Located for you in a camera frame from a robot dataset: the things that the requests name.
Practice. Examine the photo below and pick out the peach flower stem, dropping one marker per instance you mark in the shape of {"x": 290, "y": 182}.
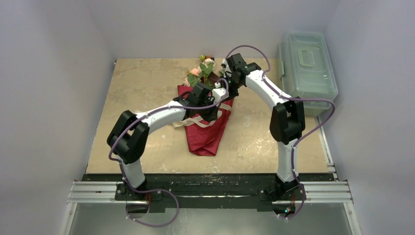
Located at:
{"x": 194, "y": 76}

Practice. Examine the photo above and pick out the pale pink flower stem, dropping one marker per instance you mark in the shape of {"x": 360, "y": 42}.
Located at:
{"x": 223, "y": 69}

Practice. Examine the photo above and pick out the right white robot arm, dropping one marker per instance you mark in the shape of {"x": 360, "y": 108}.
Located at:
{"x": 287, "y": 121}

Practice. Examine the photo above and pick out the aluminium rail frame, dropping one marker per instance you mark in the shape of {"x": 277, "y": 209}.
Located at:
{"x": 212, "y": 191}

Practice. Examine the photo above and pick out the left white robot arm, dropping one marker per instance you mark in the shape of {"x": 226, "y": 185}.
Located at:
{"x": 127, "y": 139}

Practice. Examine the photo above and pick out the dark red wrapping paper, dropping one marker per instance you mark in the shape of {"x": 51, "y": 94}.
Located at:
{"x": 205, "y": 141}

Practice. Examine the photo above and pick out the white flower stem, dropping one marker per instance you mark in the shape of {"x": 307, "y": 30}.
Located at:
{"x": 206, "y": 67}

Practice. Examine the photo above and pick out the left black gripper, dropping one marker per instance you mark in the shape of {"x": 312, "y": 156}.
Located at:
{"x": 213, "y": 115}

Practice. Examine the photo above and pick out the clear plastic storage box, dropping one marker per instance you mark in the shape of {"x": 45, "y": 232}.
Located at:
{"x": 305, "y": 66}

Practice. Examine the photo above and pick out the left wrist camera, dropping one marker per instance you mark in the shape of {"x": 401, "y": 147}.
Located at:
{"x": 219, "y": 93}

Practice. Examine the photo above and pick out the cream ribbon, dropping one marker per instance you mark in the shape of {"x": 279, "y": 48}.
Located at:
{"x": 198, "y": 120}

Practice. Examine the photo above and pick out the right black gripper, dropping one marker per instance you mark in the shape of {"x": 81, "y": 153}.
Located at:
{"x": 230, "y": 83}

